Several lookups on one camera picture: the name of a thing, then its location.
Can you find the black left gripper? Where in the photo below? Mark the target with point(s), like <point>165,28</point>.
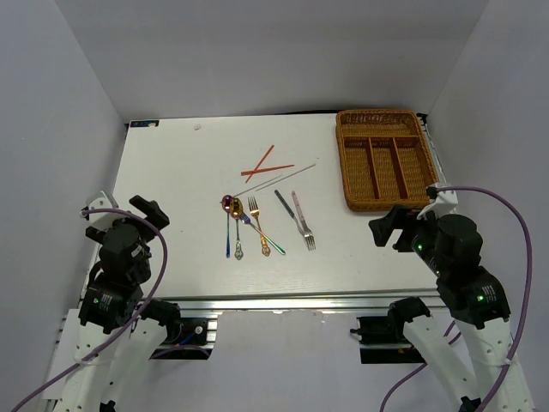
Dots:
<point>152,209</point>

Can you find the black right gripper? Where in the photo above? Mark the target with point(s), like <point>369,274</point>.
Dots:
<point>381,228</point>

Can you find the purple iridescent spoon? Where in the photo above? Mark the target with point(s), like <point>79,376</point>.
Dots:
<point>226,205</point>

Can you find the gold ornate rainbow spoon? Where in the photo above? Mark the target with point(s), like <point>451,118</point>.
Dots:
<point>235,211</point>

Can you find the silver chopstick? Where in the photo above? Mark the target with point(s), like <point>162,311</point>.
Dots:
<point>290,175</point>
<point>267,183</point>

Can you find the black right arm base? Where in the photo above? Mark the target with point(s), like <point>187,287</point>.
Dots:
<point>379,344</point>

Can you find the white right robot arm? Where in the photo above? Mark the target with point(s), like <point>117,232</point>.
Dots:
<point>480,310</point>

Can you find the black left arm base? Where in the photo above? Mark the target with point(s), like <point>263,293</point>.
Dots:
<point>186,338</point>

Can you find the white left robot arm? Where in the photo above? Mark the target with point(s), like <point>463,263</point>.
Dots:
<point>120,327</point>

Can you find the woven wicker cutlery tray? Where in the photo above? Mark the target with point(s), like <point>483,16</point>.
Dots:
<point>384,158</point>

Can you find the blue table label sticker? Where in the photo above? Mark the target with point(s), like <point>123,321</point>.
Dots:
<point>144,123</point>

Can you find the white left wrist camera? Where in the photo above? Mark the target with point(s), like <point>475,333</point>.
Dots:
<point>98,211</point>

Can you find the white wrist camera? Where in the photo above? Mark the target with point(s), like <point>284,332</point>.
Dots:
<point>443,201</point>
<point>98,211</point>

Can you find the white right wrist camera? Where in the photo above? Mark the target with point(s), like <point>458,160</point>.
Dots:
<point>443,201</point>

